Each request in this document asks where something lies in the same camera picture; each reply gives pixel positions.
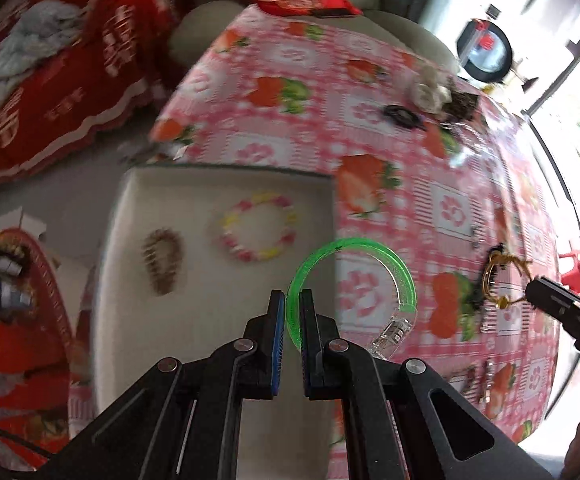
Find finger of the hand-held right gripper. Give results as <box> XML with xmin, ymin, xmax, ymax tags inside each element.
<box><xmin>526</xmin><ymin>276</ymin><xmax>580</xmax><ymax>361</ymax></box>

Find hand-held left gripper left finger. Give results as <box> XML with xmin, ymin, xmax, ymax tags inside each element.
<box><xmin>32</xmin><ymin>289</ymin><xmax>287</xmax><ymax>480</ymax></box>

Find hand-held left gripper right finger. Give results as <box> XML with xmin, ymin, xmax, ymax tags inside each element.
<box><xmin>297</xmin><ymin>289</ymin><xmax>555</xmax><ymax>480</ymax></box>

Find gold bracelet with black beads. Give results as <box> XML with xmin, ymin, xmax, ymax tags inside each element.
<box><xmin>480</xmin><ymin>252</ymin><xmax>533</xmax><ymax>311</ymax></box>

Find white shallow tray box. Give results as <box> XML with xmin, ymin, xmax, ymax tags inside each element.
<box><xmin>90</xmin><ymin>165</ymin><xmax>343</xmax><ymax>480</ymax></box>

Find green translucent bangle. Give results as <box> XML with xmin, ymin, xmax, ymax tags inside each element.
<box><xmin>286</xmin><ymin>238</ymin><xmax>417</xmax><ymax>361</ymax></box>

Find silver star hair clip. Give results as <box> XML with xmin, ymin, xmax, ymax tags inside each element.
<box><xmin>478</xmin><ymin>360</ymin><xmax>498</xmax><ymax>406</ymax></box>

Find pink strawberry print tablecloth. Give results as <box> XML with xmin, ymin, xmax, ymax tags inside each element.
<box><xmin>67</xmin><ymin>7</ymin><xmax>563</xmax><ymax>461</ymax></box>

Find red round patterned tray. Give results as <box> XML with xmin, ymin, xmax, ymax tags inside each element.
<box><xmin>0</xmin><ymin>227</ymin><xmax>78</xmax><ymax>461</ymax></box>

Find white dotted scrunchie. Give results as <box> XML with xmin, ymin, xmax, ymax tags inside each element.
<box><xmin>410</xmin><ymin>65</ymin><xmax>453</xmax><ymax>111</ymax></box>

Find red packet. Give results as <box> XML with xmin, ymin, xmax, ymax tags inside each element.
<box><xmin>0</xmin><ymin>310</ymin><xmax>71</xmax><ymax>376</ymax></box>

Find red printed blanket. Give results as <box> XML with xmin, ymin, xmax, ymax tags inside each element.
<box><xmin>0</xmin><ymin>0</ymin><xmax>195</xmax><ymax>201</ymax></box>

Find beige sofa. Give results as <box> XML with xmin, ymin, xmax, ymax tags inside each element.
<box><xmin>169</xmin><ymin>0</ymin><xmax>463</xmax><ymax>78</ymax></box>

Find grey knitted cloth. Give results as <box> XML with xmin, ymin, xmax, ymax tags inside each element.
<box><xmin>0</xmin><ymin>1</ymin><xmax>96</xmax><ymax>116</ymax></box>

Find pink yellow bead bracelet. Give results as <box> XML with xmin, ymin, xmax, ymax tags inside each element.
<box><xmin>219</xmin><ymin>191</ymin><xmax>299</xmax><ymax>263</ymax></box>

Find brown spiral hair tie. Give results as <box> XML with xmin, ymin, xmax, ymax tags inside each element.
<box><xmin>141</xmin><ymin>228</ymin><xmax>183</xmax><ymax>296</ymax></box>

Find black spiral hair tie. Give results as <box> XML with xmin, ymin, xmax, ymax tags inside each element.
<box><xmin>382</xmin><ymin>105</ymin><xmax>423</xmax><ymax>130</ymax></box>

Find black round frame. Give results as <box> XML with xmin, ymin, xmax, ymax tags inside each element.
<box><xmin>456</xmin><ymin>19</ymin><xmax>514</xmax><ymax>83</ymax></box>

